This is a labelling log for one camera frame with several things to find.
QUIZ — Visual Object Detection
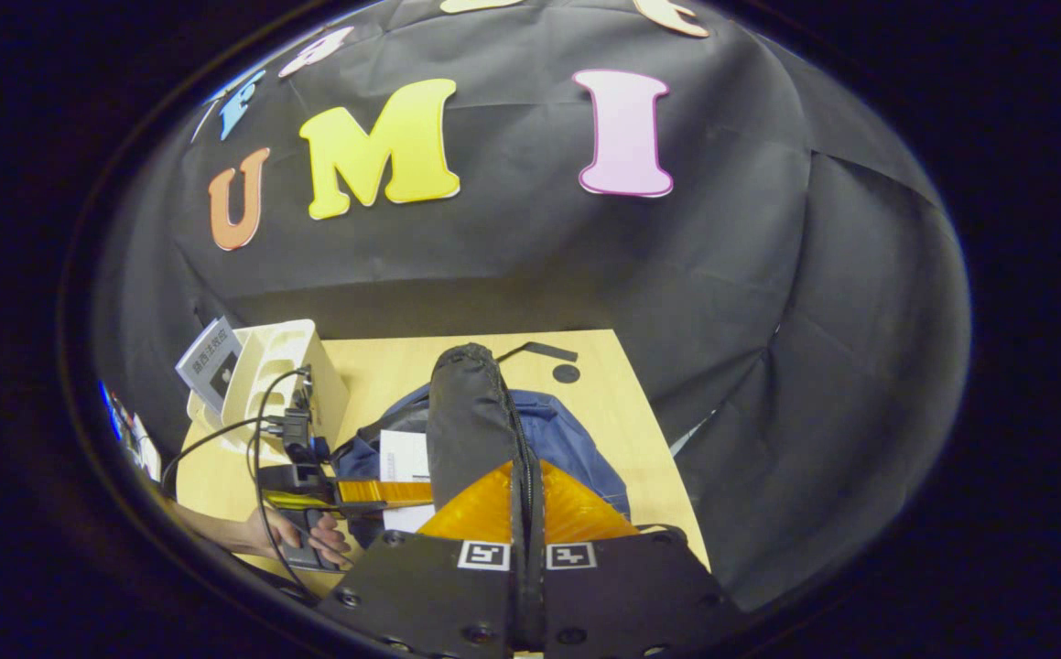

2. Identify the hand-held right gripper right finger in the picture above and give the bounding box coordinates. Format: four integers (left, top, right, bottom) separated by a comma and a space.
530, 459, 752, 658

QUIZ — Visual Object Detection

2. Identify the black backdrop cloth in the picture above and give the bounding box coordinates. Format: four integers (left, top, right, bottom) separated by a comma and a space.
91, 0, 972, 614

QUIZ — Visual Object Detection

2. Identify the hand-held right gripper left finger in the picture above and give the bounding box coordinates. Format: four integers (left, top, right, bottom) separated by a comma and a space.
315, 459, 529, 658

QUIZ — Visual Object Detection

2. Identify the colourful printed banner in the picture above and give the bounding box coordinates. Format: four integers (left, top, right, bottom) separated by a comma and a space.
100, 380, 163, 483

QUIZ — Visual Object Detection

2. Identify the blue schoolbag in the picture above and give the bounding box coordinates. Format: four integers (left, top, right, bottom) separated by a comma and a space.
329, 341, 688, 550

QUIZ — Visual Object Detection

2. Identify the white plastic bookshelf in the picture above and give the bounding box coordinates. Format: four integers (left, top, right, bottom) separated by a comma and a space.
187, 319, 350, 459

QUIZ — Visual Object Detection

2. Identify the white book with dark emblem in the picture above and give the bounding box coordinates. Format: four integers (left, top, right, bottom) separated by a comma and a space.
175, 318, 244, 415

